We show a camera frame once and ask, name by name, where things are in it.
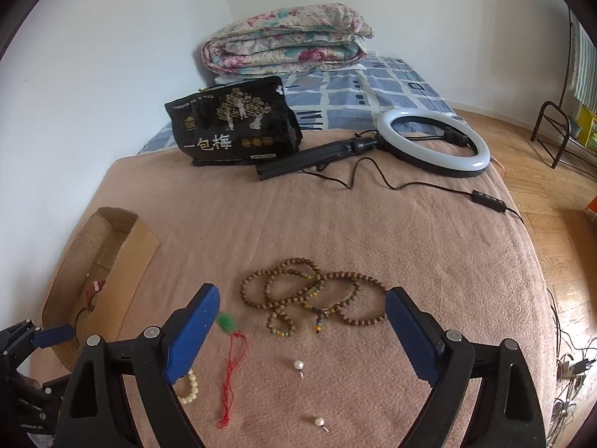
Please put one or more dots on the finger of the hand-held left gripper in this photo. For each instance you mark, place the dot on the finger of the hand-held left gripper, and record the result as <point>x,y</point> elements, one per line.
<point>51,337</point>

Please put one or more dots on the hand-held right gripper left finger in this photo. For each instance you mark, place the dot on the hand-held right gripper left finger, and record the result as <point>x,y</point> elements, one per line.
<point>196,336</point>

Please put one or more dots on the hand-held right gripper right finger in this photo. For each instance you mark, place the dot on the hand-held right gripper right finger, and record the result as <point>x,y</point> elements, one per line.
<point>410,336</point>

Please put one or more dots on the red and white charm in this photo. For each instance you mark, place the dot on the red and white charm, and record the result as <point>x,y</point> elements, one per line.
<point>95,285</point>

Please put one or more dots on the cardboard box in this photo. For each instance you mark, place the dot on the cardboard box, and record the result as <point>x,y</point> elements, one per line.
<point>140,252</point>

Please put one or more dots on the pearl pendant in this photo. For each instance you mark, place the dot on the pearl pendant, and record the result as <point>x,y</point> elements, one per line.
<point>298,364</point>
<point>319,422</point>

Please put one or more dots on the pink blanket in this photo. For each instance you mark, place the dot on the pink blanket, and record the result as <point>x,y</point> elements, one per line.
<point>373,224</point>

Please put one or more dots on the black tripod stand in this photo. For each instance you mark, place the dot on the black tripod stand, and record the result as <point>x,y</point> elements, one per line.
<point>303,158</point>

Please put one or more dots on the black snack bag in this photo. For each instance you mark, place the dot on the black snack bag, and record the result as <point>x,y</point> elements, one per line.
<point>224,121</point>

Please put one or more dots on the orange box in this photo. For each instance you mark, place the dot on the orange box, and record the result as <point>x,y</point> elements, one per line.
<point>593,205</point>

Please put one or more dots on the blue checked bed sheet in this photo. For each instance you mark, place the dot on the blue checked bed sheet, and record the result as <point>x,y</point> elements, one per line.
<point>396,84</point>

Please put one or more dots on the black metal clothes rack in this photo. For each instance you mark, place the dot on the black metal clothes rack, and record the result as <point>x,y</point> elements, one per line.
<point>546,107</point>

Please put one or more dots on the yellow box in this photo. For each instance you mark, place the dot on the yellow box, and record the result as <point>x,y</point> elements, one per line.
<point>590,130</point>

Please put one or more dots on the folded floral quilt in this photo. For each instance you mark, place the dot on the folded floral quilt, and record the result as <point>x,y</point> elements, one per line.
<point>280,42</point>

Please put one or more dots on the striped hanging cloth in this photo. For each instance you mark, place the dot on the striped hanging cloth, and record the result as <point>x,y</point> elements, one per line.
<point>585,65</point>

